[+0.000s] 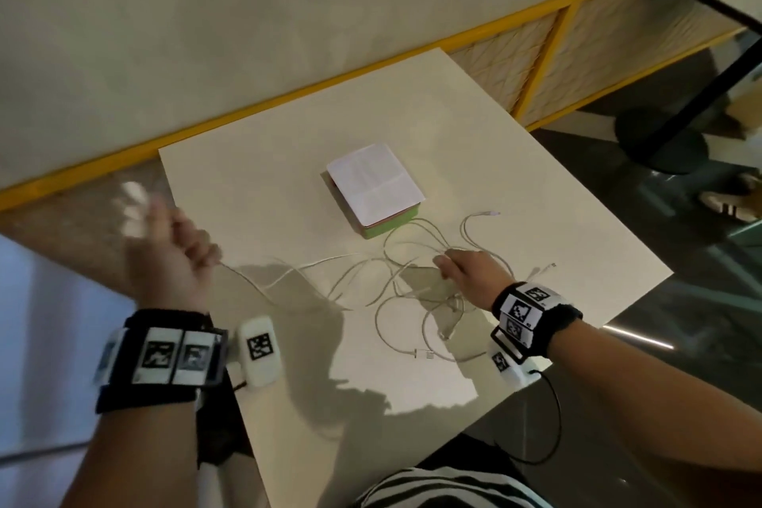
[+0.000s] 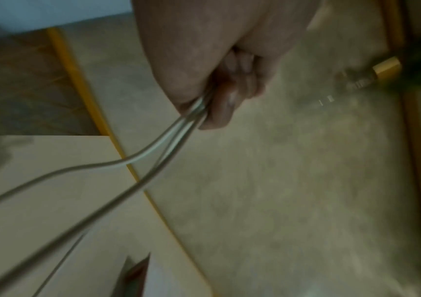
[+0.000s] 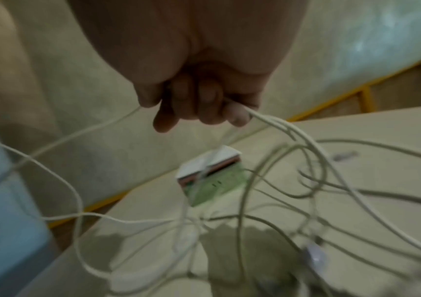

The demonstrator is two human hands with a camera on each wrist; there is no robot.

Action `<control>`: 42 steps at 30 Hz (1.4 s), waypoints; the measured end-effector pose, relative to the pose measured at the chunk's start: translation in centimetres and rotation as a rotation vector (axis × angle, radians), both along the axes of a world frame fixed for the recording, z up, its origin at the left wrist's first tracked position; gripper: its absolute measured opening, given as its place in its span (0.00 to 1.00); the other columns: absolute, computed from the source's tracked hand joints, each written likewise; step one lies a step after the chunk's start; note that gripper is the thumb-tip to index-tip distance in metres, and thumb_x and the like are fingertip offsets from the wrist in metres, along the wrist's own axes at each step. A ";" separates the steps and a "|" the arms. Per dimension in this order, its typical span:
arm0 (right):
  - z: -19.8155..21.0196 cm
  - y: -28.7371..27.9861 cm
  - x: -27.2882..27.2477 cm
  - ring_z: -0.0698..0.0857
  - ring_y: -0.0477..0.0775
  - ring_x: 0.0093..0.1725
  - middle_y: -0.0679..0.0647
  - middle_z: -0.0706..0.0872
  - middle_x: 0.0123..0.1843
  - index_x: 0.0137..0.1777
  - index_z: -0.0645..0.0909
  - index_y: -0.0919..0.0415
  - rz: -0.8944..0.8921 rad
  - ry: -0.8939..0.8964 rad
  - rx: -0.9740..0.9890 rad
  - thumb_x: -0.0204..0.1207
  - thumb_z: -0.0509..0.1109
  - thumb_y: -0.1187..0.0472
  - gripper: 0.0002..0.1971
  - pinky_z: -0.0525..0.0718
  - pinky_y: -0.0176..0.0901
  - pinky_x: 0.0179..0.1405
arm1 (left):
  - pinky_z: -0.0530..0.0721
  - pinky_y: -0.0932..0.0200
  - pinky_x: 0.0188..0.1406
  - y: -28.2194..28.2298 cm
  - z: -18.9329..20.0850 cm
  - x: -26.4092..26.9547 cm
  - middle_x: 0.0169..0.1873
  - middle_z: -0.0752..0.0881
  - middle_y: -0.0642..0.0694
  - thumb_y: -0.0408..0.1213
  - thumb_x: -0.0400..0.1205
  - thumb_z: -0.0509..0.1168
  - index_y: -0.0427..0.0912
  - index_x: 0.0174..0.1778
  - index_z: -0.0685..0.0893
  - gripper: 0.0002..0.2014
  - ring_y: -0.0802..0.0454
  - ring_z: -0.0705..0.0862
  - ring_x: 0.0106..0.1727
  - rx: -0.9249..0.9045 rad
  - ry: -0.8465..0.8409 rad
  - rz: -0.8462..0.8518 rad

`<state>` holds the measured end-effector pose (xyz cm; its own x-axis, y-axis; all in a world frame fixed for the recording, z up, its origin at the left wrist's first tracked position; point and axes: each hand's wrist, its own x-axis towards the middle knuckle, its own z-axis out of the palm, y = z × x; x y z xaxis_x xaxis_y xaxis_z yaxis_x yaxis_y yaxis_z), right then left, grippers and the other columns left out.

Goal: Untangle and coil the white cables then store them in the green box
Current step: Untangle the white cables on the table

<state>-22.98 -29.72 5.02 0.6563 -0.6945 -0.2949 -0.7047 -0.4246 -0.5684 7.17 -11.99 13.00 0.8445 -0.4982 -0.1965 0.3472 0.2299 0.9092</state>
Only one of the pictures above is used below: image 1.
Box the person's left hand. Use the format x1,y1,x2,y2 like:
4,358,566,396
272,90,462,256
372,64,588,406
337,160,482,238
126,194,222,315

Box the person's right hand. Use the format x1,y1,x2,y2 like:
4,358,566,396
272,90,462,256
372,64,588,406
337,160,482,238
433,248,516,312

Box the white charging cable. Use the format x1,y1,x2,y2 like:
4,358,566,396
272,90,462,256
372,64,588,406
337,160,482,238
118,179,558,363

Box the person's right forearm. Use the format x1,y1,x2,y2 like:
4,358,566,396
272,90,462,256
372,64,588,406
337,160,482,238
547,320,762,508

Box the person's left forearm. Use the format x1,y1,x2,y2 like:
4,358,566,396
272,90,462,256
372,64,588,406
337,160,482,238
59,400,201,508

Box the person's black trousers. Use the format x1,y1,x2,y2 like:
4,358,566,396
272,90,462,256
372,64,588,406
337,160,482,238
416,433,525,476

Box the black right marker wristband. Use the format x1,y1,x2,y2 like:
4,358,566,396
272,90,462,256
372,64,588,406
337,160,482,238
491,281,584,361

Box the white folded paper sheet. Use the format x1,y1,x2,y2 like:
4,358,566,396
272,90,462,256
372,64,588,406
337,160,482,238
325,143,427,227

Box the black bag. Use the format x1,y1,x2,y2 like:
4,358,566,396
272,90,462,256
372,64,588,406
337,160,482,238
196,373,254,467

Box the black white striped shirt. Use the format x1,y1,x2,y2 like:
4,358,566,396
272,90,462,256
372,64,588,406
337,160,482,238
354,465,555,508

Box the grey metal rod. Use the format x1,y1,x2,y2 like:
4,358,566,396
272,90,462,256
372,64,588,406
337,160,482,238
0,439,90,467

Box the yellow framed mesh partition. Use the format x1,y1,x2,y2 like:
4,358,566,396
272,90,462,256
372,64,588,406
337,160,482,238
0,0,762,300

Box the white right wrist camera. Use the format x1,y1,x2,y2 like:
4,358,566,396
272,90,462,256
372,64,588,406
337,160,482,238
487,346,540,388

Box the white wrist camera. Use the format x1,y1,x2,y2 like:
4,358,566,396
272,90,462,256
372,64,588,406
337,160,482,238
487,346,540,388
235,315,278,390

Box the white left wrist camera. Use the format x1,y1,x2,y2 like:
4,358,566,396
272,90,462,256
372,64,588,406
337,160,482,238
235,315,278,390

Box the black right camera cable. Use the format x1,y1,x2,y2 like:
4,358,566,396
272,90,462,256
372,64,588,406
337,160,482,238
509,370,564,466

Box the black table pedestal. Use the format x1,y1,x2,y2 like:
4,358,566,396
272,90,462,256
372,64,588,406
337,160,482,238
614,37,762,175

